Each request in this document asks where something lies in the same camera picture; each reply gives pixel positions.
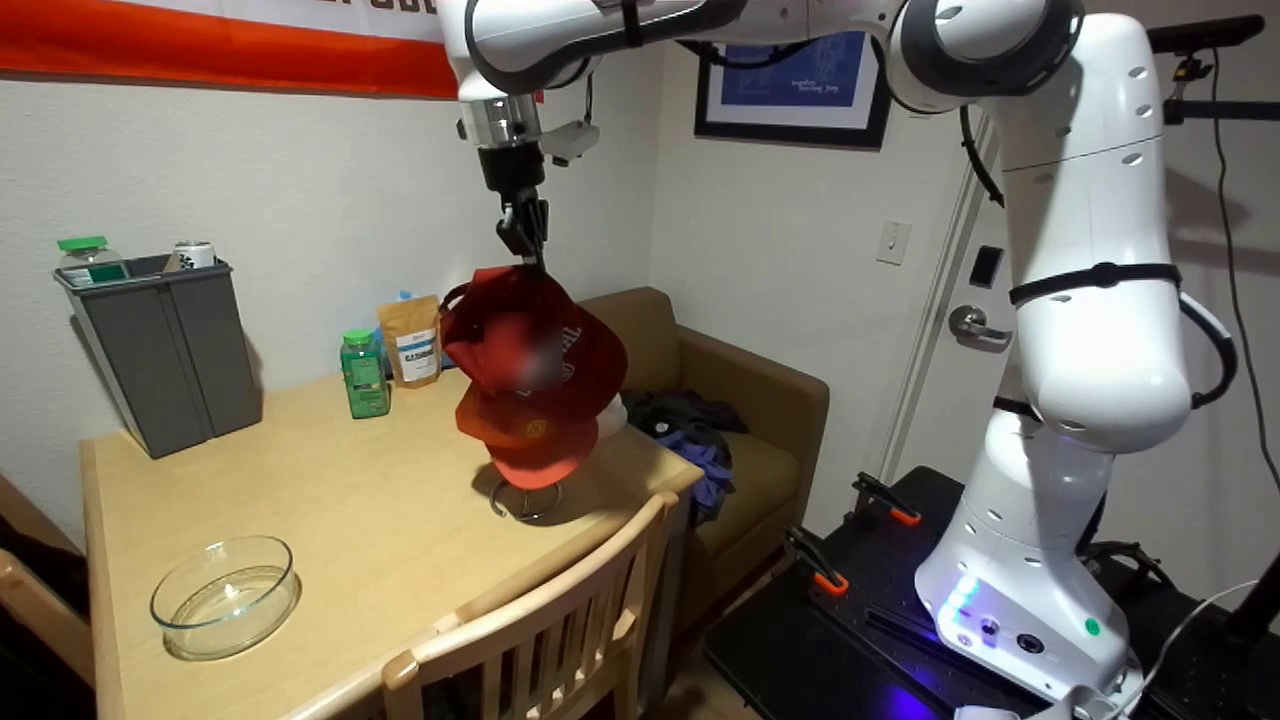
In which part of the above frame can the silver door handle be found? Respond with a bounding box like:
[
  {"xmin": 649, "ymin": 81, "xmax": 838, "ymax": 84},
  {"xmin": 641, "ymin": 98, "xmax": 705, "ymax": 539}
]
[{"xmin": 945, "ymin": 302, "xmax": 1015, "ymax": 355}]

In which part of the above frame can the orange and white banner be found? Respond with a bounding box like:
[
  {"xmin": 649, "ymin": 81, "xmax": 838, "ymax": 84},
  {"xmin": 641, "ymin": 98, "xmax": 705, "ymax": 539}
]
[{"xmin": 0, "ymin": 0, "xmax": 463, "ymax": 106}]

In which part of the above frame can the black framed blue picture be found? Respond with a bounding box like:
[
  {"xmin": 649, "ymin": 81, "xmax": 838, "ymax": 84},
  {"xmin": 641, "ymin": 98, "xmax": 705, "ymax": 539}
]
[{"xmin": 692, "ymin": 33, "xmax": 897, "ymax": 154}]

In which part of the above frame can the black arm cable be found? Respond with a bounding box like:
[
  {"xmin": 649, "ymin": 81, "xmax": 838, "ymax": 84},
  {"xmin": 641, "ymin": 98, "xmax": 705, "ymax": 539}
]
[{"xmin": 991, "ymin": 261, "xmax": 1241, "ymax": 422}]

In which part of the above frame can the dark wooden bench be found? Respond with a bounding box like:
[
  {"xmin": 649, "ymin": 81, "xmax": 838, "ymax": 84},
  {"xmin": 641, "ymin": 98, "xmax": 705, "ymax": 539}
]
[{"xmin": 0, "ymin": 476, "xmax": 94, "ymax": 720}]

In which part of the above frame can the orange baseball cap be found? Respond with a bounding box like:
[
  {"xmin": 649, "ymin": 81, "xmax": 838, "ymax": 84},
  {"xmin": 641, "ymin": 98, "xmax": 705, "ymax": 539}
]
[{"xmin": 453, "ymin": 383, "xmax": 601, "ymax": 495}]

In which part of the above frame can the brown armchair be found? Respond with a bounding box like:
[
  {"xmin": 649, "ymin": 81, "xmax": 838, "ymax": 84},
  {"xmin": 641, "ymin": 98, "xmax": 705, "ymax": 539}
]
[{"xmin": 572, "ymin": 283, "xmax": 830, "ymax": 643}]

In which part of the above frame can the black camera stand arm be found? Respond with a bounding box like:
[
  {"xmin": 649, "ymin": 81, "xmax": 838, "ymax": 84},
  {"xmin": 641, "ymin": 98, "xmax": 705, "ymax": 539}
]
[{"xmin": 1149, "ymin": 11, "xmax": 1280, "ymax": 131}]

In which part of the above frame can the small metal can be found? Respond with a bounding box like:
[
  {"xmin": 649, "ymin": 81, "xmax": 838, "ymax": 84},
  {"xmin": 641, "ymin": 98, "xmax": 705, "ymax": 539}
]
[{"xmin": 168, "ymin": 242, "xmax": 221, "ymax": 277}]

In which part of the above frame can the light wooden chair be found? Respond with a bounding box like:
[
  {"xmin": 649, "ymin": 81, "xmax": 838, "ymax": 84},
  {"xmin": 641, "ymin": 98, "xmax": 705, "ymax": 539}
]
[{"xmin": 375, "ymin": 489, "xmax": 688, "ymax": 720}]

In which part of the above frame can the grey plastic bin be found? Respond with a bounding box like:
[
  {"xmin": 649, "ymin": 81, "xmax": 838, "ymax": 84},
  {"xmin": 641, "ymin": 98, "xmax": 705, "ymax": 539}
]
[{"xmin": 49, "ymin": 254, "xmax": 269, "ymax": 463}]

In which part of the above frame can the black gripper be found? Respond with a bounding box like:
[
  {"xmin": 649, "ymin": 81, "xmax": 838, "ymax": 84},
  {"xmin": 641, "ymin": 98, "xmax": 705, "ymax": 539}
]
[{"xmin": 476, "ymin": 137, "xmax": 554, "ymax": 271}]

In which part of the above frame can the black door lock plate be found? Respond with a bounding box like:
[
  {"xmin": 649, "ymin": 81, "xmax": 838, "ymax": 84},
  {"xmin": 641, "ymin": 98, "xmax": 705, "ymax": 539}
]
[{"xmin": 966, "ymin": 242, "xmax": 1003, "ymax": 293}]

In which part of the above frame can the white light switch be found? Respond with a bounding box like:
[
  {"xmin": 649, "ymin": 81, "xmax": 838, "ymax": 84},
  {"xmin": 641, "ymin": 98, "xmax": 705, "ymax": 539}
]
[{"xmin": 872, "ymin": 218, "xmax": 914, "ymax": 268}]

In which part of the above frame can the green plastic bottle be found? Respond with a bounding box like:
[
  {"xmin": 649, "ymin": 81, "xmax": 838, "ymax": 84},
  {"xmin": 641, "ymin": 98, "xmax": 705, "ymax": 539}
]
[{"xmin": 337, "ymin": 325, "xmax": 395, "ymax": 426}]

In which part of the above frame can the blue cloth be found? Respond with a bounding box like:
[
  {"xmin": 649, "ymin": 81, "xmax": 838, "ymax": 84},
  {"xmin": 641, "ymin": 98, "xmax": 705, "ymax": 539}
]
[{"xmin": 655, "ymin": 426, "xmax": 736, "ymax": 529}]

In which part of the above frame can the white floor cable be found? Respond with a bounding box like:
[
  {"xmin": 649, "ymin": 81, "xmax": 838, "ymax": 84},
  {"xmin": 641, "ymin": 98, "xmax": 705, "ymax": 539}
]
[{"xmin": 1124, "ymin": 571, "xmax": 1280, "ymax": 720}]

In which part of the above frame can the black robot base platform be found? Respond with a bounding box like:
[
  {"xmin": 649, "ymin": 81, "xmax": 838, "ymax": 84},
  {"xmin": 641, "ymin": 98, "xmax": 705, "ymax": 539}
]
[{"xmin": 699, "ymin": 463, "xmax": 1280, "ymax": 720}]

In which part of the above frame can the clear glass bowl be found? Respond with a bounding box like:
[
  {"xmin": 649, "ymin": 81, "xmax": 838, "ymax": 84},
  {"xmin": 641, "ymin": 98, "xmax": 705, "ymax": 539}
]
[{"xmin": 145, "ymin": 533, "xmax": 304, "ymax": 669}]

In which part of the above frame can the red Stanford baseball cap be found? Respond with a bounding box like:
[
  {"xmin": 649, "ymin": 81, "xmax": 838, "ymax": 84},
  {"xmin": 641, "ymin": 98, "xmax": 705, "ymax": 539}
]
[{"xmin": 437, "ymin": 261, "xmax": 633, "ymax": 451}]

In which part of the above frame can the green capped container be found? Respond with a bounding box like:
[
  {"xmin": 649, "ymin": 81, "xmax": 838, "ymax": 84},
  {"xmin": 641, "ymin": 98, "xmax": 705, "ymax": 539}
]
[{"xmin": 53, "ymin": 233, "xmax": 132, "ymax": 293}]

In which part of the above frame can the orange handled black clamp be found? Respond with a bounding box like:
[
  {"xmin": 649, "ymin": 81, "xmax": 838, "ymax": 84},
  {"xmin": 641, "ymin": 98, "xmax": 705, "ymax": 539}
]
[
  {"xmin": 788, "ymin": 529, "xmax": 854, "ymax": 601},
  {"xmin": 850, "ymin": 471, "xmax": 928, "ymax": 533}
]

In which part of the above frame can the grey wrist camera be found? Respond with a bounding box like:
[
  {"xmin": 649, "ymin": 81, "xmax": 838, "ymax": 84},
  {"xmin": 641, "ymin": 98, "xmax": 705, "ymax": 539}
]
[{"xmin": 537, "ymin": 117, "xmax": 605, "ymax": 172}]

